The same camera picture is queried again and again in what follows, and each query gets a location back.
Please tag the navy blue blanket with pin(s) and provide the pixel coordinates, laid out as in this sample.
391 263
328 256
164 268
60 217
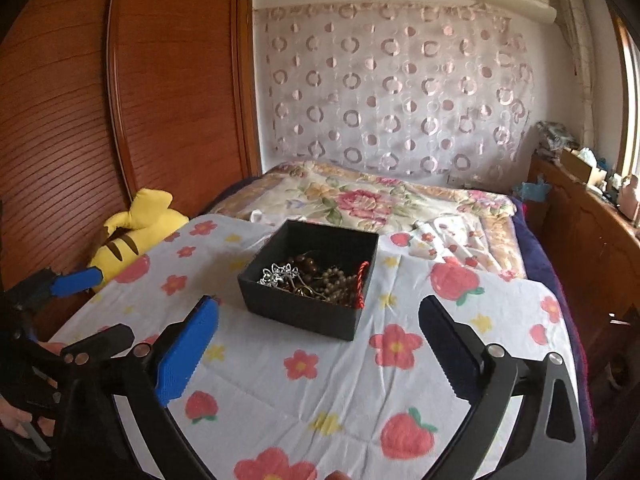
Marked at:
539 269

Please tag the finger of the left gripper with dark pad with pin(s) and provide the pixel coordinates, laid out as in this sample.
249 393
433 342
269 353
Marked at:
100 346

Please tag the black square jewelry box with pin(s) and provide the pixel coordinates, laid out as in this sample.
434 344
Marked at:
313 277

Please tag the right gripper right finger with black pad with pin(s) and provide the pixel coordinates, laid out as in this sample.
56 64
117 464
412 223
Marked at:
547 440

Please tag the white strawberry flower bedsheet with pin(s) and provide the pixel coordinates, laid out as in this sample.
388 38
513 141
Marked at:
269 401

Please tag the wooden wardrobe doors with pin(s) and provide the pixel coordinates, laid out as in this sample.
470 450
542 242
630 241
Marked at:
101 98

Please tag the wooden side cabinet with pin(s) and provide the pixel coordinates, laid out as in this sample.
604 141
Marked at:
596 255

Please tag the sheer circle pattern curtain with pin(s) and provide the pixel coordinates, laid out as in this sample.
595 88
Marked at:
427 93

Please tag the person's left hand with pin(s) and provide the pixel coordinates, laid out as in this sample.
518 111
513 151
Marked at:
17 420

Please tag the cardboard box on cabinet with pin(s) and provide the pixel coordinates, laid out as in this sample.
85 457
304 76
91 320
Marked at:
581 170

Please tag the floral rose quilt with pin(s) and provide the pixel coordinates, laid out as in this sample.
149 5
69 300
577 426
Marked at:
474 227

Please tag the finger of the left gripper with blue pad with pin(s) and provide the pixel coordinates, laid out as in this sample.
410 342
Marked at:
42 286

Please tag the window with wooden frame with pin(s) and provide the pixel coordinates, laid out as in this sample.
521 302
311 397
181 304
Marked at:
628 159

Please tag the pink ceramic jar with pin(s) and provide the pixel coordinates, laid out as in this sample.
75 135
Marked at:
628 198

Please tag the yellow striped plush toy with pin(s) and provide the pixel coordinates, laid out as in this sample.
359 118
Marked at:
129 235

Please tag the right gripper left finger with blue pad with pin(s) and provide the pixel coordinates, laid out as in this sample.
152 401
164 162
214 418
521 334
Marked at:
149 381

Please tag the stack of papers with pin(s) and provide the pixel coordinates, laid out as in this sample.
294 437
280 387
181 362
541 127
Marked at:
554 137

